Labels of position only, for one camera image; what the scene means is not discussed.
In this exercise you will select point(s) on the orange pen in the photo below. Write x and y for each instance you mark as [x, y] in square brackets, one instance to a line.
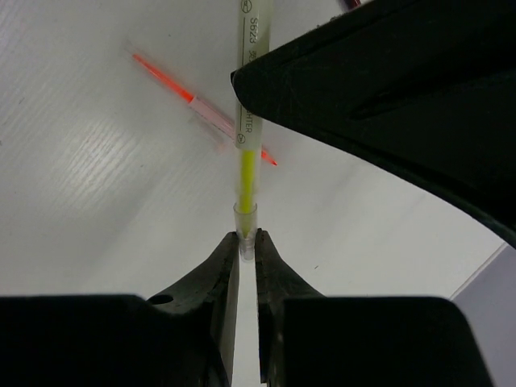
[215, 124]

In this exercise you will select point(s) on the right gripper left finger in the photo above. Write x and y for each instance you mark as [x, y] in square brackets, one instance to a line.
[182, 336]

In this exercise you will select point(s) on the yellow pen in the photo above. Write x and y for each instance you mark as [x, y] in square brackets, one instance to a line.
[253, 37]

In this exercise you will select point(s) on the red pen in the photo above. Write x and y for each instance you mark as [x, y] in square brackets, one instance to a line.
[348, 5]

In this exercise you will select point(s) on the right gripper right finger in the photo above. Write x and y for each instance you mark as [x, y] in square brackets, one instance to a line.
[308, 339]

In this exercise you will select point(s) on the clear cap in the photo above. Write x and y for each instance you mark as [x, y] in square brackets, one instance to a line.
[246, 229]

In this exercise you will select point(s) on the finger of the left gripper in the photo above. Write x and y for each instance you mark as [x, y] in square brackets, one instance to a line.
[422, 89]

